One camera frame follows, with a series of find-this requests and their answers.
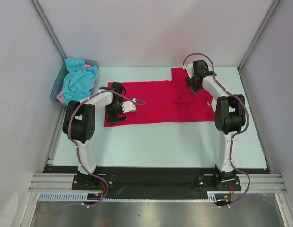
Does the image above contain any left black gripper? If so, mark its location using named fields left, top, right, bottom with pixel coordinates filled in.
left=106, top=97, right=127, bottom=124

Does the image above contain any red t shirt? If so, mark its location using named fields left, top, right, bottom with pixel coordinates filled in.
left=115, top=68, right=215, bottom=126

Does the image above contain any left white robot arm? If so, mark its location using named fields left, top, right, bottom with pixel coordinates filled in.
left=62, top=82, right=136, bottom=189

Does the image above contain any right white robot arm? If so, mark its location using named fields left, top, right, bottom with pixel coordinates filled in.
left=182, top=60, right=246, bottom=190

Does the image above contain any cyan t shirt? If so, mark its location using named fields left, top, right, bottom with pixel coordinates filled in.
left=62, top=57, right=100, bottom=105

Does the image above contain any grey plastic bin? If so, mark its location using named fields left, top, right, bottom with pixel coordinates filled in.
left=50, top=58, right=99, bottom=106

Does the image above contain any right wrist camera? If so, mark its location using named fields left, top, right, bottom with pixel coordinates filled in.
left=182, top=63, right=194, bottom=78

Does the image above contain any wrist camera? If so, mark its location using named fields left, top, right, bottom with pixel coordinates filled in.
left=182, top=63, right=194, bottom=78
left=121, top=98, right=137, bottom=113

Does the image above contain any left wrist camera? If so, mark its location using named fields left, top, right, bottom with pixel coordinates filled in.
left=121, top=98, right=137, bottom=113

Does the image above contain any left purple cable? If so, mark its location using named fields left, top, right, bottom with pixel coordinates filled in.
left=39, top=89, right=146, bottom=215

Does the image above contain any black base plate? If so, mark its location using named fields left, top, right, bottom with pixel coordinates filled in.
left=42, top=166, right=272, bottom=201

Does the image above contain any aluminium frame rail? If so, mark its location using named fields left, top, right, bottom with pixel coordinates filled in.
left=28, top=173, right=287, bottom=193

